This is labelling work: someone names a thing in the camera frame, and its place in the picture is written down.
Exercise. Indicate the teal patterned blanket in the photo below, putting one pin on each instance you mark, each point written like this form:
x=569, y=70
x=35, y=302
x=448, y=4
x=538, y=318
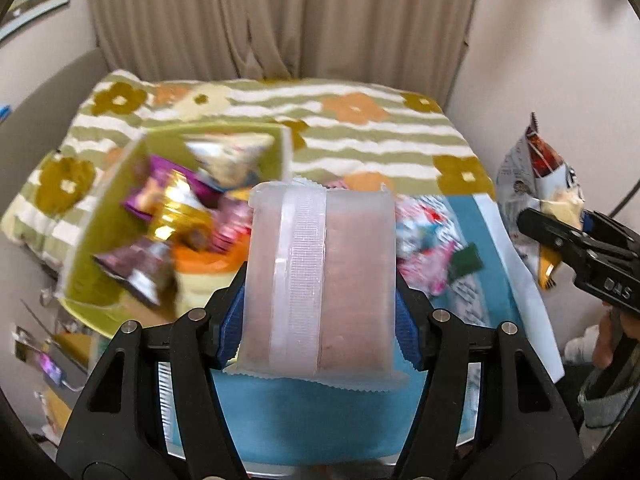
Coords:
x=290, y=422

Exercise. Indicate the blue white object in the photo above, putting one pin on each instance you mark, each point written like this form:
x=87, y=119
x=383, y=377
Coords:
x=5, y=110

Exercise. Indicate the pink strawberry candy bag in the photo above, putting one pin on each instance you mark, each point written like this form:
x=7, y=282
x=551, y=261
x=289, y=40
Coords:
x=428, y=271

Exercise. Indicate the green cardboard box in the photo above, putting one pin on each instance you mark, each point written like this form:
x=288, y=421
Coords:
x=84, y=290

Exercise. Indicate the striped floral quilt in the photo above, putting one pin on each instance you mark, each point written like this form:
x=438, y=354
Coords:
x=339, y=128

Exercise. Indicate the dark green snack packet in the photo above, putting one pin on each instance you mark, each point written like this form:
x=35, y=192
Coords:
x=463, y=262

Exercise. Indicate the person right hand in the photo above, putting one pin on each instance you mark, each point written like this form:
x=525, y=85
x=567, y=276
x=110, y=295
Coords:
x=603, y=351

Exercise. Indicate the red white snack bag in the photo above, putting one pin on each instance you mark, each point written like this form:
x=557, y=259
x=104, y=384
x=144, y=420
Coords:
x=418, y=226

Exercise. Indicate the gold foil snack bag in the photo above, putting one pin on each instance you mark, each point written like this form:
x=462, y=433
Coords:
x=181, y=218

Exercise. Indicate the clear pink wafer packet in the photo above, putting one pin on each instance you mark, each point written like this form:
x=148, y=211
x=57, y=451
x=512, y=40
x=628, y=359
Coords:
x=320, y=288

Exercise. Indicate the dark maroon snack bag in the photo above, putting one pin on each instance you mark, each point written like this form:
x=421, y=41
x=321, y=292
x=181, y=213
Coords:
x=145, y=268

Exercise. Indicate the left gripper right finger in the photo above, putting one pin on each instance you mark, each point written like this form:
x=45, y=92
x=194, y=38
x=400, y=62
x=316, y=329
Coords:
x=488, y=408

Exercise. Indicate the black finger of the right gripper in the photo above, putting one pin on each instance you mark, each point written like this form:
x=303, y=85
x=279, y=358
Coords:
x=557, y=241

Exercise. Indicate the grey white snack bag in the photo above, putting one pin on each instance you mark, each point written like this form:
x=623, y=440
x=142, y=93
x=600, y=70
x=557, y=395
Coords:
x=534, y=175

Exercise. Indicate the beige orange sticks bag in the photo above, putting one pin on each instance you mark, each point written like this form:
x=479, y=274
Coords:
x=228, y=160

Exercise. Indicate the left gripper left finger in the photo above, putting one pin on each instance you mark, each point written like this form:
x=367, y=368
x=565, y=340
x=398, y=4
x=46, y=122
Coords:
x=116, y=428

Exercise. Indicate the beige pleated curtain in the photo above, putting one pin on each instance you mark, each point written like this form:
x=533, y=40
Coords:
x=415, y=45

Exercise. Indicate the grey padded headboard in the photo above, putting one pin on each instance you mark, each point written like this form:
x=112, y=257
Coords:
x=40, y=122

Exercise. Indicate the purple chip bag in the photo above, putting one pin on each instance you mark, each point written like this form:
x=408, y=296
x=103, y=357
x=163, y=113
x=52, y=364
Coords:
x=143, y=202

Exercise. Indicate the orange snack bag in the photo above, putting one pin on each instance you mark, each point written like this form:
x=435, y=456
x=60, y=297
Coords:
x=188, y=261

